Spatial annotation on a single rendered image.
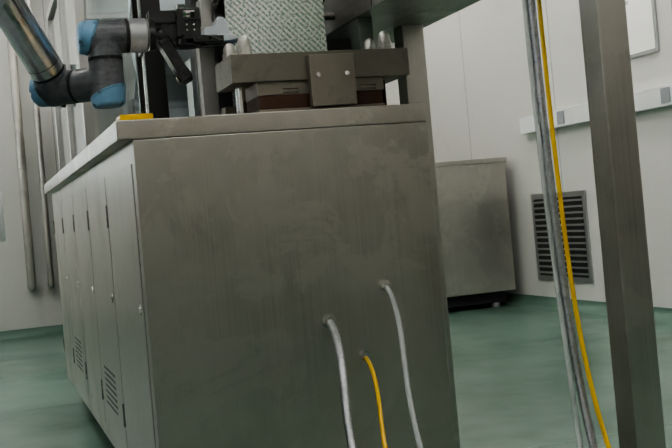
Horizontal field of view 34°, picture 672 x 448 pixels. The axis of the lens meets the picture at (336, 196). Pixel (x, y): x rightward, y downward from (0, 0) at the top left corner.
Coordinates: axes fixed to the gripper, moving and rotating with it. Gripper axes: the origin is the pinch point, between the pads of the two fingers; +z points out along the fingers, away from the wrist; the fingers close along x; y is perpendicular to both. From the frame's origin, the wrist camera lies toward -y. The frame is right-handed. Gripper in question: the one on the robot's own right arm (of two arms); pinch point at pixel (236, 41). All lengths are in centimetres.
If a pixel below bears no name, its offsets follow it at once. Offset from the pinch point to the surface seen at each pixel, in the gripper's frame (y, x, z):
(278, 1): 8.8, -0.2, 10.7
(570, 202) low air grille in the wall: -48, 310, 262
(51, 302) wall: -87, 556, -14
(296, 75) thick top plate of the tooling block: -11.1, -20.0, 7.6
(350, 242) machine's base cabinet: -47, -26, 14
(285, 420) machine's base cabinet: -82, -26, -3
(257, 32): 1.8, -0.3, 5.1
